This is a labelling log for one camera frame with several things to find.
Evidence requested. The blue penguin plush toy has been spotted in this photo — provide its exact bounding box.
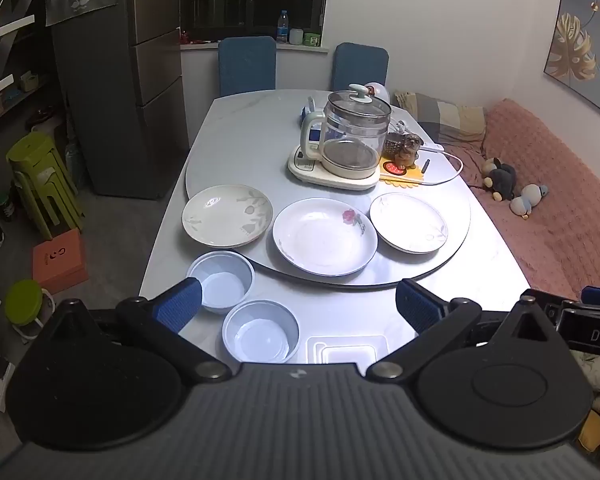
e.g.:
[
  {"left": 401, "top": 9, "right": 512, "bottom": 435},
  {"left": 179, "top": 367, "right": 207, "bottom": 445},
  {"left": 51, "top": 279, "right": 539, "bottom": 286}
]
[{"left": 510, "top": 183, "right": 550, "bottom": 219}]

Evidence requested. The white power cable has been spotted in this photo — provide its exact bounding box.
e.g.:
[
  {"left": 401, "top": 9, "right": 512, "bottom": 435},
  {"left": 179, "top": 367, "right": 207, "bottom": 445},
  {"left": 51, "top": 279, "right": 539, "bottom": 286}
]
[{"left": 395, "top": 120, "right": 465, "bottom": 187}]

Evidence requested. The black mouse plush toy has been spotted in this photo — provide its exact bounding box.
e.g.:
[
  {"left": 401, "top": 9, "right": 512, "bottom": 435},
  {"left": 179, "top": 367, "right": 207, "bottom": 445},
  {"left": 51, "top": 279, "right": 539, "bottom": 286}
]
[{"left": 481, "top": 157, "right": 518, "bottom": 203}]

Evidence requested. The plaid pillow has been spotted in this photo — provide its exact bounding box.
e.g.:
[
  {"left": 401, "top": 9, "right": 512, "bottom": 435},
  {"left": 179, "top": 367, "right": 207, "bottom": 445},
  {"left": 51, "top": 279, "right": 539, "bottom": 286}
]
[{"left": 392, "top": 91, "right": 488, "bottom": 148}]

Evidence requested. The cream kettle base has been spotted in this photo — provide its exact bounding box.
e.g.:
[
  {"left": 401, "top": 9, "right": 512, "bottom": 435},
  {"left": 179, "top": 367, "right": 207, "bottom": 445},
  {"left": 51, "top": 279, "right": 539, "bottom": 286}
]
[{"left": 287, "top": 144, "right": 382, "bottom": 192}]

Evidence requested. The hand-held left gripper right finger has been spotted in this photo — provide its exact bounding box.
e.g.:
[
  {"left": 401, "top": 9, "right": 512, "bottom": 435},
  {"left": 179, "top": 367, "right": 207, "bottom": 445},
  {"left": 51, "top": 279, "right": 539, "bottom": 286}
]
[{"left": 366, "top": 279, "right": 561, "bottom": 381}]

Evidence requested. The glass electric kettle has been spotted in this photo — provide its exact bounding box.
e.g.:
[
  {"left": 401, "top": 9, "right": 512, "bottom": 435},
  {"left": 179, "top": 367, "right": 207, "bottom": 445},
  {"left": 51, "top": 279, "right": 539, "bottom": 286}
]
[{"left": 300, "top": 84, "right": 392, "bottom": 180}]

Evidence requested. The leaf wall painting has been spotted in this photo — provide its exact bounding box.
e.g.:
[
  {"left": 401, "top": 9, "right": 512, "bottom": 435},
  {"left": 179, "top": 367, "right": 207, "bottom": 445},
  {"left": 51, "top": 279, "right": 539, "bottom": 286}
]
[{"left": 543, "top": 0, "right": 600, "bottom": 126}]

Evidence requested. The clear plastic tray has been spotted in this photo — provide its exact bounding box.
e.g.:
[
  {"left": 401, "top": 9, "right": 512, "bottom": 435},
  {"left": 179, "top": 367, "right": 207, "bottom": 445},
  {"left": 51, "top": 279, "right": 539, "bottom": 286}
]
[{"left": 306, "top": 335, "right": 392, "bottom": 365}]

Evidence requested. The white plate with thin sprig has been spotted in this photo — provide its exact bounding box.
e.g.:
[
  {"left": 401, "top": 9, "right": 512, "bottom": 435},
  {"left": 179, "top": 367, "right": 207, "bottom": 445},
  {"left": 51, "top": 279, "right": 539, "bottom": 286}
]
[{"left": 369, "top": 192, "right": 449, "bottom": 254}]

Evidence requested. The cream plate with grey leaves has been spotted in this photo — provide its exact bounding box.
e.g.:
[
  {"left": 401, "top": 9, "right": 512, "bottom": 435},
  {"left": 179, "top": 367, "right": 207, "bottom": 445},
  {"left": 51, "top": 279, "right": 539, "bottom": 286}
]
[{"left": 181, "top": 184, "right": 274, "bottom": 249}]

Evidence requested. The black white display shelf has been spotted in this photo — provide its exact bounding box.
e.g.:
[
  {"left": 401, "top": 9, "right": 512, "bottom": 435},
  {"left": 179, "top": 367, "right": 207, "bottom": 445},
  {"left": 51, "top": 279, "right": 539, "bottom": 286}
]
[{"left": 0, "top": 0, "right": 76, "bottom": 271}]

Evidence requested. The round grey table turntable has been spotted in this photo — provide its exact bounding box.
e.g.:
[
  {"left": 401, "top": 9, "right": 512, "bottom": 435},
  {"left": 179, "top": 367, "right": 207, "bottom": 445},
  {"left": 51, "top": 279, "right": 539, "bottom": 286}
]
[{"left": 185, "top": 89, "right": 472, "bottom": 291}]

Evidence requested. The green round stool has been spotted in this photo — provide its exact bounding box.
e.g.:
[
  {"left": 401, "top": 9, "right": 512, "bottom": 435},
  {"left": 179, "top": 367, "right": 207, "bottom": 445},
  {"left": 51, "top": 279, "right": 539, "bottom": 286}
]
[{"left": 4, "top": 279, "right": 56, "bottom": 343}]

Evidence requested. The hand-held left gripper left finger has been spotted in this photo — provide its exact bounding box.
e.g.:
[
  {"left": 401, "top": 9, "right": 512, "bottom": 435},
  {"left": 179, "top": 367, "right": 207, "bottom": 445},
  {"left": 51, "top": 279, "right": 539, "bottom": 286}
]
[{"left": 50, "top": 277, "right": 232, "bottom": 383}]

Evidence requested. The pink sofa cover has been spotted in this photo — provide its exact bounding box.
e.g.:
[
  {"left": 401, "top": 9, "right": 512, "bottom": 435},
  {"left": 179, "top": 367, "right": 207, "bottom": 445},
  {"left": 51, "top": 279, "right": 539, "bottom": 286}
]
[{"left": 430, "top": 97, "right": 600, "bottom": 306}]

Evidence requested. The grey refrigerator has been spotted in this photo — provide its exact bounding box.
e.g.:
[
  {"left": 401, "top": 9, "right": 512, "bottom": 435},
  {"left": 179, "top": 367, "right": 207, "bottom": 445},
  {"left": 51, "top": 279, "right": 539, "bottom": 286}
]
[{"left": 51, "top": 0, "right": 191, "bottom": 200}]

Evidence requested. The brown owl figurine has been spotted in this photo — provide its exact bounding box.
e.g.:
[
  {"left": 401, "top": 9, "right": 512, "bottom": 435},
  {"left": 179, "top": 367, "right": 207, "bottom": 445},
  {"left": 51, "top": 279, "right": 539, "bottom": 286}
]
[{"left": 383, "top": 131, "right": 424, "bottom": 171}]

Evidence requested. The pale blue plastic bowl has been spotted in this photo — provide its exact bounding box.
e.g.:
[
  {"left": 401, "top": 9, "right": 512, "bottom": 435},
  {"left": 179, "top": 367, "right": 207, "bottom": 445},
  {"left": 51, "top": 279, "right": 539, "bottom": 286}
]
[
  {"left": 222, "top": 300, "right": 300, "bottom": 364},
  {"left": 186, "top": 251, "right": 256, "bottom": 316}
]

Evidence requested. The white plate with pink flower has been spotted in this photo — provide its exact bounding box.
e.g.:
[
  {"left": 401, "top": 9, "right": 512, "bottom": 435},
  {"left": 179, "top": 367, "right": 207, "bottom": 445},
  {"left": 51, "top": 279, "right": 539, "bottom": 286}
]
[{"left": 272, "top": 198, "right": 379, "bottom": 277}]

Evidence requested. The yellow scalloped coaster mat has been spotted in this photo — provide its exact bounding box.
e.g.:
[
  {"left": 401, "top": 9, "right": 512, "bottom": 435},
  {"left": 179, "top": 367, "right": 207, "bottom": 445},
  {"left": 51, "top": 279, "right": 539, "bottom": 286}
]
[{"left": 378, "top": 154, "right": 426, "bottom": 187}]

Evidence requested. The orange box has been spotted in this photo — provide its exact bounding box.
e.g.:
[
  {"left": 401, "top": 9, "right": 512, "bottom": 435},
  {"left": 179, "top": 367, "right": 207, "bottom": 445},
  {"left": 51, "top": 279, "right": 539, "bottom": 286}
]
[{"left": 32, "top": 227, "right": 89, "bottom": 295}]

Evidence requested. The stack of green stools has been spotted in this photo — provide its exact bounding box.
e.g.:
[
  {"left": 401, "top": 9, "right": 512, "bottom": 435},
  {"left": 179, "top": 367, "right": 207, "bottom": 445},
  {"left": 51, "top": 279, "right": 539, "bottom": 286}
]
[{"left": 6, "top": 131, "right": 86, "bottom": 241}]

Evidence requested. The blue dining chair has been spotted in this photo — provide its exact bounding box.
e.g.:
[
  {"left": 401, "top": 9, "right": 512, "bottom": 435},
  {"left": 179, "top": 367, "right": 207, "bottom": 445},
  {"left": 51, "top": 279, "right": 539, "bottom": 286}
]
[
  {"left": 217, "top": 36, "right": 277, "bottom": 98},
  {"left": 331, "top": 42, "right": 390, "bottom": 92}
]

